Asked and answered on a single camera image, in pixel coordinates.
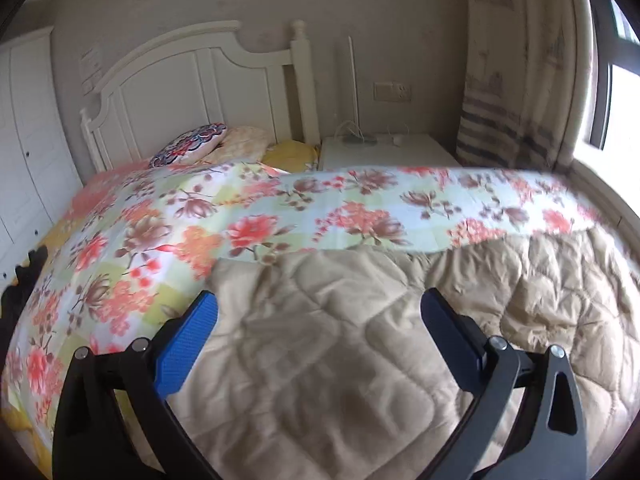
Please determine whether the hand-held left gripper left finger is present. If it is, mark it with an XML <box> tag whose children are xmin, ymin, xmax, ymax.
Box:
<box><xmin>51</xmin><ymin>290</ymin><xmax>223</xmax><ymax>480</ymax></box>

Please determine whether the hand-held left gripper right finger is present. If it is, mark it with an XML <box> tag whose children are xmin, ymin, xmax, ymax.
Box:
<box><xmin>420</xmin><ymin>287</ymin><xmax>590</xmax><ymax>480</ymax></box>

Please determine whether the beige quilted jacket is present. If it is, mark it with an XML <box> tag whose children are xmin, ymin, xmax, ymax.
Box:
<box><xmin>145</xmin><ymin>225</ymin><xmax>640</xmax><ymax>480</ymax></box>

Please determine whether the floral blanket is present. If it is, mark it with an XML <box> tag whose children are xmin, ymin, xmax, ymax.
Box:
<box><xmin>0</xmin><ymin>160</ymin><xmax>621</xmax><ymax>411</ymax></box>

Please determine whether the black cloth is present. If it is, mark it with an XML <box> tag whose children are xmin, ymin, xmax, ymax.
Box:
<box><xmin>0</xmin><ymin>245</ymin><xmax>49</xmax><ymax>361</ymax></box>

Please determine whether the yellow bed sheet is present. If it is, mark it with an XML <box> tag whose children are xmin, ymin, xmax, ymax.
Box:
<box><xmin>0</xmin><ymin>400</ymin><xmax>53</xmax><ymax>476</ymax></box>

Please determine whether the white nightstand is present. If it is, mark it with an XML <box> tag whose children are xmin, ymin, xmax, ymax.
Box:
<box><xmin>319</xmin><ymin>133</ymin><xmax>463</xmax><ymax>173</ymax></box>

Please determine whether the patterned round pillow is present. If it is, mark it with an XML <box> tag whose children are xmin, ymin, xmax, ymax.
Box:
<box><xmin>149</xmin><ymin>122</ymin><xmax>228</xmax><ymax>169</ymax></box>

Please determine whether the cream pillow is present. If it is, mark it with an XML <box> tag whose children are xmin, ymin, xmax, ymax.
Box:
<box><xmin>205</xmin><ymin>126</ymin><xmax>273</xmax><ymax>165</ymax></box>

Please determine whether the yellow pillow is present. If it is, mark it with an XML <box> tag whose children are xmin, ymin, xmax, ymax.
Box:
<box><xmin>260</xmin><ymin>141</ymin><xmax>321</xmax><ymax>173</ymax></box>

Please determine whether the white wardrobe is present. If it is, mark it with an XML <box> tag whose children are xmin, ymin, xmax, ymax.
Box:
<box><xmin>0</xmin><ymin>27</ymin><xmax>83</xmax><ymax>281</ymax></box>

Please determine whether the white bed headboard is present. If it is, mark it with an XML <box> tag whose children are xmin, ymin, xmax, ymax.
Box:
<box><xmin>80</xmin><ymin>20</ymin><xmax>321</xmax><ymax>171</ymax></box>

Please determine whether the white upright pole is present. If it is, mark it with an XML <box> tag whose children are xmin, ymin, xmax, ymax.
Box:
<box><xmin>346</xmin><ymin>36</ymin><xmax>363</xmax><ymax>141</ymax></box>

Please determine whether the striped curtain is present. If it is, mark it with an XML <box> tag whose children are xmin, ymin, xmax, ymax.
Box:
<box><xmin>456</xmin><ymin>0</ymin><xmax>596</xmax><ymax>171</ymax></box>

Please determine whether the window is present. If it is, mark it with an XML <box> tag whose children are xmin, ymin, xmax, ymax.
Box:
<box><xmin>590</xmin><ymin>0</ymin><xmax>640</xmax><ymax>161</ymax></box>

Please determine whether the wall socket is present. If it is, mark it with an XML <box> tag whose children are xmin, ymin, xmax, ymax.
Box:
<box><xmin>372</xmin><ymin>81</ymin><xmax>412</xmax><ymax>103</ymax></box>

